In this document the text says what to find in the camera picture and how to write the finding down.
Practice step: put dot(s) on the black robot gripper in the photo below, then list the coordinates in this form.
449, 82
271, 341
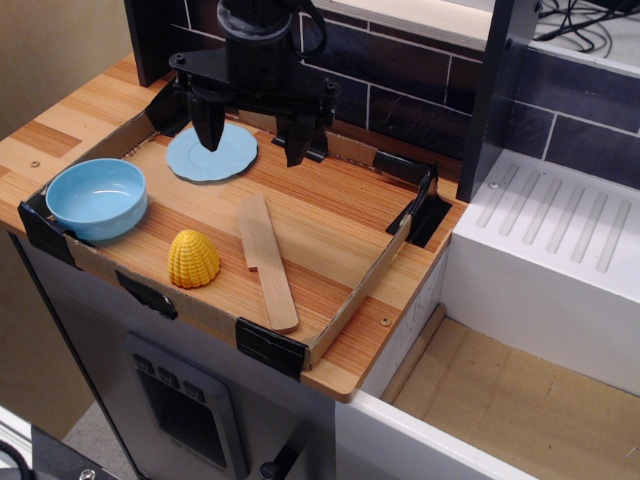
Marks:
264, 79

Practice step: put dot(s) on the light blue bowl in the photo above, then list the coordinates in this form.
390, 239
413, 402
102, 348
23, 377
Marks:
98, 199

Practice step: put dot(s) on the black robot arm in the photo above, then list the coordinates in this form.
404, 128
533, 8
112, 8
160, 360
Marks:
265, 23

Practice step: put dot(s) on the light blue plate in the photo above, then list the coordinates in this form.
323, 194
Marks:
190, 160

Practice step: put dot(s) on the wooden spatula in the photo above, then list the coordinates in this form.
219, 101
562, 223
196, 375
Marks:
263, 257

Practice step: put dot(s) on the yellow toy corn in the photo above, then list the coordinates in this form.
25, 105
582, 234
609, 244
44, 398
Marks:
193, 261

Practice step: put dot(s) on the cardboard tray border with tape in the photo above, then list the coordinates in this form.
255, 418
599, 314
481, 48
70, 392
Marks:
330, 220

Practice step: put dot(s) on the toy oven front panel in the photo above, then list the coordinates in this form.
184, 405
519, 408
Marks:
192, 407

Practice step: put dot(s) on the white toy sink unit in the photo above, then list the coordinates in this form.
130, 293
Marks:
519, 359

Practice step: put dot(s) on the dark grey vertical post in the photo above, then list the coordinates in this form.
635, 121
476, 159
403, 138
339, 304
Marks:
511, 30

